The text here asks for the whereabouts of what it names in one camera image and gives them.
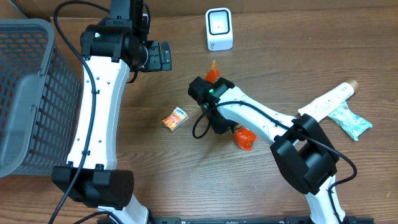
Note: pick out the orange spaghetti pack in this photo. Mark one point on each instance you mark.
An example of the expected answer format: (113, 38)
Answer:
(243, 137)

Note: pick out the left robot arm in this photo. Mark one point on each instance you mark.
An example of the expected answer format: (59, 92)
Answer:
(112, 53)

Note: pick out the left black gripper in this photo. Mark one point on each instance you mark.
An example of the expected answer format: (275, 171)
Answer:
(151, 63)

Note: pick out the teal snack packet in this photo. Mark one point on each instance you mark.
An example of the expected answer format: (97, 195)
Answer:
(351, 123)

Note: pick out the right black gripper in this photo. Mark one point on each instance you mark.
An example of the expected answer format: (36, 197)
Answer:
(196, 90)

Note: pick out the orange small snack box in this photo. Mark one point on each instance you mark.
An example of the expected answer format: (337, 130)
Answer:
(177, 117)

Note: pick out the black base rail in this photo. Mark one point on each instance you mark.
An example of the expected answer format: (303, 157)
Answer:
(286, 220)

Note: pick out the white cosmetic tube gold cap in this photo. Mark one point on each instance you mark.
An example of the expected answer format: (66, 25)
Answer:
(322, 106)

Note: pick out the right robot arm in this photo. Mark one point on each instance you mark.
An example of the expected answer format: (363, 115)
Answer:
(303, 153)

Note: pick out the white barcode scanner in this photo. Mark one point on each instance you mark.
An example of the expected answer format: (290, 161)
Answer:
(219, 29)

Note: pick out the grey plastic mesh basket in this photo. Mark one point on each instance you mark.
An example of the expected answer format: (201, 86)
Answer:
(40, 93)

